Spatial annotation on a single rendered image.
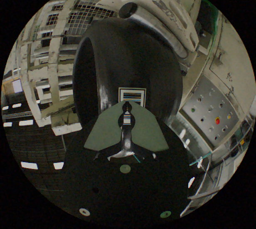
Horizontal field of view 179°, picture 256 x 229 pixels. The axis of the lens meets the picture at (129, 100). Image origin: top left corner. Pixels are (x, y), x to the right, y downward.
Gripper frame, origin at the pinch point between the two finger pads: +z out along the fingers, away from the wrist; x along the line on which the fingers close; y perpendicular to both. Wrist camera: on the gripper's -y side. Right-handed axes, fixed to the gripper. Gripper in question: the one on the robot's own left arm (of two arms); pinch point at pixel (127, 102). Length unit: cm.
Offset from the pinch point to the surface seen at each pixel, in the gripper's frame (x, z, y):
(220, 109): 66, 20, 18
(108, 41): -3.6, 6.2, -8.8
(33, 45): -856, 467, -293
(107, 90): -3.3, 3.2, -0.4
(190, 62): 27.3, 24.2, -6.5
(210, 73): 54, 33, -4
